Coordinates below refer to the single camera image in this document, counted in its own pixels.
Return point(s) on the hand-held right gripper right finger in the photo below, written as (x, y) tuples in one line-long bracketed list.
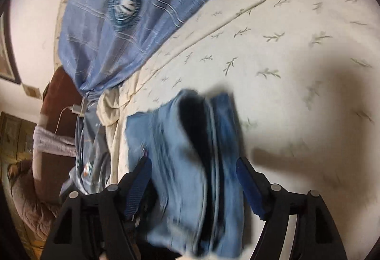
[(249, 186)]

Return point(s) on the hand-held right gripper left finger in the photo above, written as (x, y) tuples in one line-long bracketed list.
[(137, 186)]

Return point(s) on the light blue denim pants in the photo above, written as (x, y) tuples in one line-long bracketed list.
[(166, 141)]

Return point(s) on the blue cloth with orange patch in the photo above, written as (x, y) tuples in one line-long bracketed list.
[(89, 135)]

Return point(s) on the grey cloth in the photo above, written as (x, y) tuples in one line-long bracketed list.
[(53, 140)]

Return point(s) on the cream leaf print bed sheet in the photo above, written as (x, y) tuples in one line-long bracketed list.
[(297, 100)]

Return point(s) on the brown quilted garment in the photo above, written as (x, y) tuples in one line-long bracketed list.
[(29, 197)]

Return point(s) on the brown headboard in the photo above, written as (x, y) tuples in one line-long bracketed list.
[(62, 91)]

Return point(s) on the wooden cabinet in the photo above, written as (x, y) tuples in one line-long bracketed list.
[(13, 135)]

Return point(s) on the blue striped blanket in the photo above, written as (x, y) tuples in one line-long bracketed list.
[(154, 11)]

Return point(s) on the dark framed wall picture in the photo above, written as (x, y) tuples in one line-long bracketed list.
[(7, 55)]

